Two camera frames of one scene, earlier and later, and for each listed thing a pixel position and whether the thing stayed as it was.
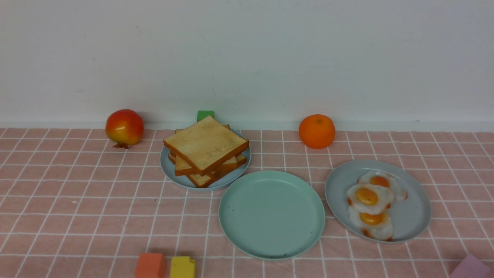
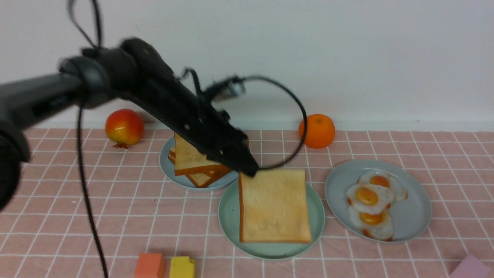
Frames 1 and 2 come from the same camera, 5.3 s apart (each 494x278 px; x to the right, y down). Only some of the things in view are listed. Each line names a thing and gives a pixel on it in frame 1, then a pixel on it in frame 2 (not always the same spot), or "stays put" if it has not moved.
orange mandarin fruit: x=317 y=131 stays put
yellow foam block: x=182 y=267 stays put
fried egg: x=369 y=198 stays put
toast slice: x=205 y=144 to x=273 y=206
